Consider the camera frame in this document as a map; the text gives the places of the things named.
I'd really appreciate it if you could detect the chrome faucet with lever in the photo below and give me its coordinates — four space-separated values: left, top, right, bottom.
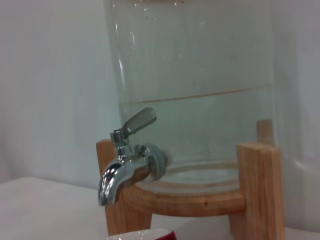
97 107 170 207

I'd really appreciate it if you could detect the red cup white inside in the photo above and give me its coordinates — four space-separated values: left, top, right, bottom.
107 228 180 240

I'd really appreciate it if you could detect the glass water dispenser jar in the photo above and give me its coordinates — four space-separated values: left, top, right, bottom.
103 0 280 196

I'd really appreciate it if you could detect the wooden dispenser stand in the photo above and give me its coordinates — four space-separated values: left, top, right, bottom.
96 119 286 240

